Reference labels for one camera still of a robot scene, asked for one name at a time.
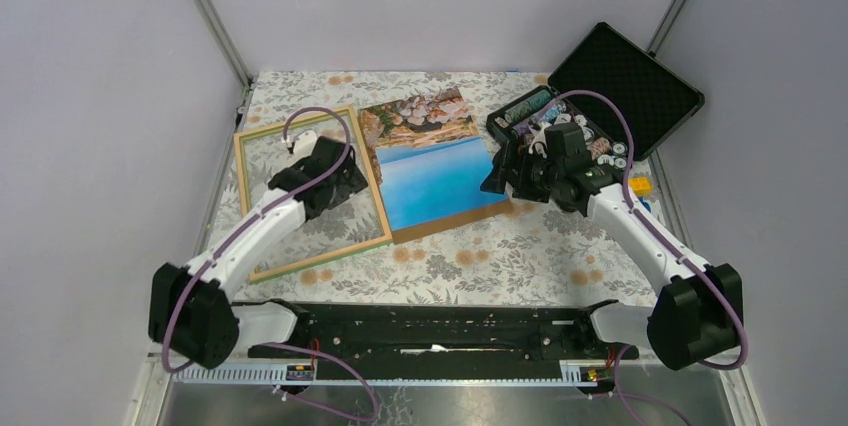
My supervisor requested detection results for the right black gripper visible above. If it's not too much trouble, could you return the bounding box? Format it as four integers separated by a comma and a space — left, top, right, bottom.
479, 141, 564, 205

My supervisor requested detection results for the wooden picture frame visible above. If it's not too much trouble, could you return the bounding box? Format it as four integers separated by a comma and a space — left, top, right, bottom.
233, 105, 392, 283

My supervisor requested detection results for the sea landscape photo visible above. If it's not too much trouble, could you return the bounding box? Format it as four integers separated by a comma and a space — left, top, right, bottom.
358, 87, 510, 233

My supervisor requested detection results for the brown backing board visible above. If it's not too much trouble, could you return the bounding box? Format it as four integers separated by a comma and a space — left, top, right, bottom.
392, 199, 514, 244

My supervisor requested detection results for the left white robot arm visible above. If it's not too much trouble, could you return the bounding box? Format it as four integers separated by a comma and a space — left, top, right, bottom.
148, 134, 368, 369

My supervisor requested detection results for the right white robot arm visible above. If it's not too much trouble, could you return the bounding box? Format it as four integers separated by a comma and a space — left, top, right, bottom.
480, 123, 749, 370

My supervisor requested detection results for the floral tablecloth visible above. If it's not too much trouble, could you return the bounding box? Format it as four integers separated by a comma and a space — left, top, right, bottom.
237, 71, 655, 306

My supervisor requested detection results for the yellow toy block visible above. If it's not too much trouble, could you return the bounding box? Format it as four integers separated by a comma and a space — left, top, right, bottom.
628, 177, 654, 198

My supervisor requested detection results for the black poker chip case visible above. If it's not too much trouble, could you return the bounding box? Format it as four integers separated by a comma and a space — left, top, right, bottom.
486, 22, 705, 170

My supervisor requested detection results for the blue toy block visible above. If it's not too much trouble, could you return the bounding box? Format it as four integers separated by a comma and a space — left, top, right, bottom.
641, 198, 663, 216

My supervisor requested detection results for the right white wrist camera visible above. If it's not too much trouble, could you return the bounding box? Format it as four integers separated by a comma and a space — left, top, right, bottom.
527, 129, 548, 159

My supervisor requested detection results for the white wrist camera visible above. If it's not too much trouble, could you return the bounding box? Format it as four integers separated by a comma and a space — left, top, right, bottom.
284, 130, 319, 157
527, 129, 548, 159

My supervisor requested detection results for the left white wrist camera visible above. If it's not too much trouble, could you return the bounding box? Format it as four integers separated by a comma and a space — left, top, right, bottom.
284, 130, 319, 157

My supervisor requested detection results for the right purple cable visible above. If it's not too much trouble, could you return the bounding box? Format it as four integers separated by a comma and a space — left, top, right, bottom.
539, 89, 750, 371

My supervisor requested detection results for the purple cable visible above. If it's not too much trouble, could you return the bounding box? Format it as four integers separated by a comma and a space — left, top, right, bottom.
539, 89, 750, 371
160, 106, 354, 375

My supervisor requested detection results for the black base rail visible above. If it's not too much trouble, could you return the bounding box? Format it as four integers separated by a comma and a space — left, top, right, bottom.
288, 302, 639, 383

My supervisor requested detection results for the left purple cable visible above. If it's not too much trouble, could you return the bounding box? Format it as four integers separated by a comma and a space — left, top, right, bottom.
160, 106, 354, 375

